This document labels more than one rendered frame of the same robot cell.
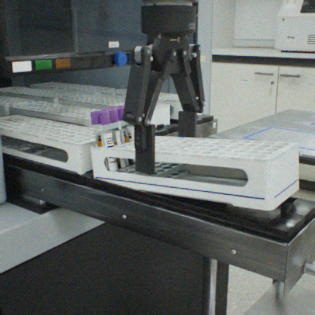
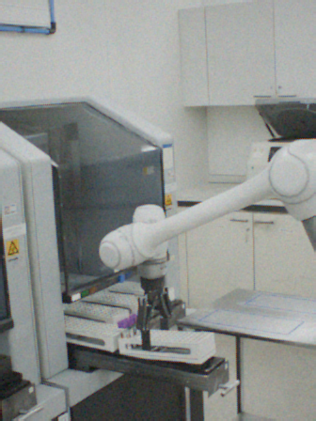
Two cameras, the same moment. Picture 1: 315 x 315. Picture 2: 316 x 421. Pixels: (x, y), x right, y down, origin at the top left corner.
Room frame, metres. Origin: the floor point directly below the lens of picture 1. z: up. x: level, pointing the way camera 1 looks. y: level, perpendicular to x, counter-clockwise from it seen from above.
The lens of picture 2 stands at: (-1.36, 0.08, 1.62)
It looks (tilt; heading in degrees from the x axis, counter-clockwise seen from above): 10 degrees down; 356
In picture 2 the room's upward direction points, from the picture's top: 3 degrees counter-clockwise
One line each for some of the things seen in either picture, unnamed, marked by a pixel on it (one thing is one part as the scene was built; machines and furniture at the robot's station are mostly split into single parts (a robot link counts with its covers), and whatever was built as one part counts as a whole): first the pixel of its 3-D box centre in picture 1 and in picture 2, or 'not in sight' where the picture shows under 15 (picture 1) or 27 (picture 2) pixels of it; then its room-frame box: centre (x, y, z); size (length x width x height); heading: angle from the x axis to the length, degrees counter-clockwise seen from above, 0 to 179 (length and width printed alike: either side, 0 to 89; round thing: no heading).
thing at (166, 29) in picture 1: (168, 39); (152, 289); (0.63, -0.01, 1.03); 0.08 x 0.07 x 0.09; 143
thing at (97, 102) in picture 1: (112, 113); (113, 304); (1.11, 0.12, 0.83); 0.30 x 0.10 x 0.06; 53
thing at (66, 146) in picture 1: (44, 143); (86, 334); (0.80, 0.21, 0.83); 0.30 x 0.10 x 0.06; 53
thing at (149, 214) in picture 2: not in sight; (148, 231); (0.62, -0.01, 1.21); 0.13 x 0.11 x 0.16; 148
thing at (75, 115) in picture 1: (66, 123); (87, 316); (0.99, 0.21, 0.83); 0.30 x 0.10 x 0.06; 53
